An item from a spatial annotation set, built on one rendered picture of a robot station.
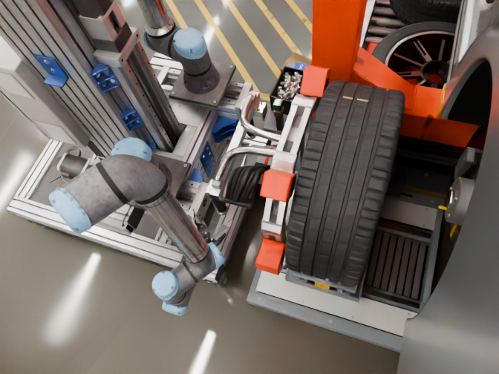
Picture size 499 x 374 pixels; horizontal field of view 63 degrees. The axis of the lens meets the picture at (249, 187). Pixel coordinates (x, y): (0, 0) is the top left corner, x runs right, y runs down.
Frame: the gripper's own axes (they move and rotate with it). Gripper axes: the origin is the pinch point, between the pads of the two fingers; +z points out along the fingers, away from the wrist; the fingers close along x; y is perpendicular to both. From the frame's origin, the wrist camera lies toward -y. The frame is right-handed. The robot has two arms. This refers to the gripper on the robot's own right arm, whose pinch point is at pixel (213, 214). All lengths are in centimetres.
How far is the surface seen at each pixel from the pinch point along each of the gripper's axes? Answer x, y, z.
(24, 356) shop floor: 98, -82, -73
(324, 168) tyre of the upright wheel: -36.5, 32.2, 9.0
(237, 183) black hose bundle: -11.3, 20.3, 4.4
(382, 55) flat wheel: -42, -31, 115
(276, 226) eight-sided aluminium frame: -25.5, 14.4, -3.7
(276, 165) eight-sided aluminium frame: -22.7, 27.8, 9.2
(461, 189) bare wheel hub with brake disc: -76, 9, 25
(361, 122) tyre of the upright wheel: -43, 35, 24
